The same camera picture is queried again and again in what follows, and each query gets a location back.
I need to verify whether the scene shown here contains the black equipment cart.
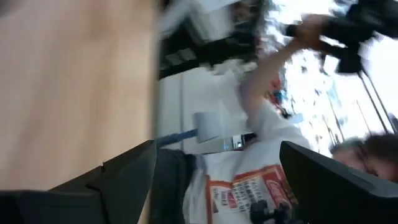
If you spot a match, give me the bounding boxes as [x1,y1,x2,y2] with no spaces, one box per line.
[158,24,264,80]

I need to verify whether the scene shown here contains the black blurred device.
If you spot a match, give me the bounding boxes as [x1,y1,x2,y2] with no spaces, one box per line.
[248,198,304,224]

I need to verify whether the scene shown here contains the person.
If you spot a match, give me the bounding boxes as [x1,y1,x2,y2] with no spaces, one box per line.
[149,14,398,224]

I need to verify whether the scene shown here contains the person's forearm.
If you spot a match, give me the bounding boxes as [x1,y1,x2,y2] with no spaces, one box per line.
[239,37,304,119]

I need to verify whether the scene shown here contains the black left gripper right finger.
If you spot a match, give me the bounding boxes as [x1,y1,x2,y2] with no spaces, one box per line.
[279,140,398,224]

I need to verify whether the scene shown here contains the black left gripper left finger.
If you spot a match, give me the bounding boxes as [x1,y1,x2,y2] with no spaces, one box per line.
[0,139,158,224]

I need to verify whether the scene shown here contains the person's hand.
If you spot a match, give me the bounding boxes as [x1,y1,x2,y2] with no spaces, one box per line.
[294,14,330,52]

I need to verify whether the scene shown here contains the blue rod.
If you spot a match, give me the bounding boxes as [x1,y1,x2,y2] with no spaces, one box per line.
[156,128,199,147]

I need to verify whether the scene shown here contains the grey metal bracket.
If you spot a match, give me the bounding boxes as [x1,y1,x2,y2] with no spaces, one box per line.
[192,111,222,144]

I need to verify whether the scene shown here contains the white box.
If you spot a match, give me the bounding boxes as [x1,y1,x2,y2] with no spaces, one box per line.
[188,0,239,43]

